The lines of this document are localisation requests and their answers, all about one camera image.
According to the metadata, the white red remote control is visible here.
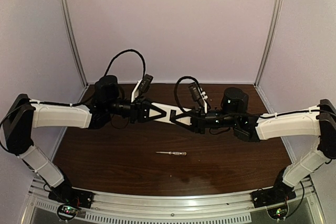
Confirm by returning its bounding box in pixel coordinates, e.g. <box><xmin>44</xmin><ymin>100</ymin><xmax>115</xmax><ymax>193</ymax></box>
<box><xmin>152</xmin><ymin>102</ymin><xmax>183</xmax><ymax>124</ymax></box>

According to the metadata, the clear handle screwdriver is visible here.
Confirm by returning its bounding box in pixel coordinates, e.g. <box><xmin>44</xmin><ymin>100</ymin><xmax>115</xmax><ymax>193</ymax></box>
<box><xmin>156</xmin><ymin>151</ymin><xmax>187</xmax><ymax>156</ymax></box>

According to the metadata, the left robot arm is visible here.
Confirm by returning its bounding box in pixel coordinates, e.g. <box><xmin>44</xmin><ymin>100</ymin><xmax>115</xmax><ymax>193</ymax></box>
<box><xmin>1</xmin><ymin>74</ymin><xmax>172</xmax><ymax>193</ymax></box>

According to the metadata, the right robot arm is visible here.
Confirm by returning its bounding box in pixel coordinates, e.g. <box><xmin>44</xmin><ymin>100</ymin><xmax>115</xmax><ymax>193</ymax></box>
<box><xmin>169</xmin><ymin>83</ymin><xmax>335</xmax><ymax>191</ymax></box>

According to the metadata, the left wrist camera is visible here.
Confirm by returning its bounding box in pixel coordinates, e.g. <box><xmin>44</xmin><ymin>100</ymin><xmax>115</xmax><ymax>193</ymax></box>
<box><xmin>131</xmin><ymin>74</ymin><xmax>153</xmax><ymax>102</ymax></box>

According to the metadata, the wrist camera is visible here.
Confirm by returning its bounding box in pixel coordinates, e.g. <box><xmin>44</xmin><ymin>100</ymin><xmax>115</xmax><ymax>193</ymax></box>
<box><xmin>131</xmin><ymin>74</ymin><xmax>153</xmax><ymax>102</ymax></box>
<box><xmin>188</xmin><ymin>82</ymin><xmax>211</xmax><ymax>113</ymax></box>

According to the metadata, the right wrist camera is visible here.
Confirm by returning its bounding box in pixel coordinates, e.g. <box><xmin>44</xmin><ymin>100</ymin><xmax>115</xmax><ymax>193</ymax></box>
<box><xmin>188</xmin><ymin>82</ymin><xmax>211</xmax><ymax>113</ymax></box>

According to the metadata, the right camera cable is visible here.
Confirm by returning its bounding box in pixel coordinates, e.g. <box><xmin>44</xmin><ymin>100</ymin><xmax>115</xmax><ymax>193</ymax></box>
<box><xmin>174</xmin><ymin>76</ymin><xmax>200</xmax><ymax>112</ymax></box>

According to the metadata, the camera cable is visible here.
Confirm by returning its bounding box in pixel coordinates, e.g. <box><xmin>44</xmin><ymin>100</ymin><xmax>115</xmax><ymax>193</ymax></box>
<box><xmin>103</xmin><ymin>49</ymin><xmax>147</xmax><ymax>83</ymax></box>
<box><xmin>174</xmin><ymin>76</ymin><xmax>200</xmax><ymax>112</ymax></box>

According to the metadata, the left camera cable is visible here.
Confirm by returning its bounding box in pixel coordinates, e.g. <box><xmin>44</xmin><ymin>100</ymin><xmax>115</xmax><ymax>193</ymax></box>
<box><xmin>103</xmin><ymin>49</ymin><xmax>147</xmax><ymax>83</ymax></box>

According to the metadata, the front aluminium rail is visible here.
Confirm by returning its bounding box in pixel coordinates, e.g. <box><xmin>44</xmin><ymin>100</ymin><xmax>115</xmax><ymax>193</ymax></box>
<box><xmin>28</xmin><ymin>179</ymin><xmax>318</xmax><ymax>224</ymax></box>

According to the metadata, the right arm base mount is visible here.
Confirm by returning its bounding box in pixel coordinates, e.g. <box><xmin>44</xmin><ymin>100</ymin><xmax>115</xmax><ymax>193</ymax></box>
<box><xmin>251</xmin><ymin>187</ymin><xmax>296</xmax><ymax>221</ymax></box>

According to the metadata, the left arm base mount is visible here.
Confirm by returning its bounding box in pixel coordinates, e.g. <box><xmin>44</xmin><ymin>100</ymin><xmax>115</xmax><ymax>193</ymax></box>
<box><xmin>48</xmin><ymin>188</ymin><xmax>94</xmax><ymax>222</ymax></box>

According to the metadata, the left aluminium frame post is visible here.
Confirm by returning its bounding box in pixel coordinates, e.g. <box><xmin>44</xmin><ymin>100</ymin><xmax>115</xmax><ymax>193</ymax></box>
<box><xmin>60</xmin><ymin>0</ymin><xmax>88</xmax><ymax>88</ymax></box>

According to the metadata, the aluminium frame post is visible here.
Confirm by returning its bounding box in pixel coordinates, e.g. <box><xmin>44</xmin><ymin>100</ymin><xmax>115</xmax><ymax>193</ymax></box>
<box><xmin>60</xmin><ymin>0</ymin><xmax>88</xmax><ymax>88</ymax></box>
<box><xmin>254</xmin><ymin>0</ymin><xmax>284</xmax><ymax>88</ymax></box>

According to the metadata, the right aluminium frame post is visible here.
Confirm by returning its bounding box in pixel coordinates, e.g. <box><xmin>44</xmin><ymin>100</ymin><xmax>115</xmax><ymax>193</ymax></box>
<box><xmin>254</xmin><ymin>0</ymin><xmax>284</xmax><ymax>88</ymax></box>

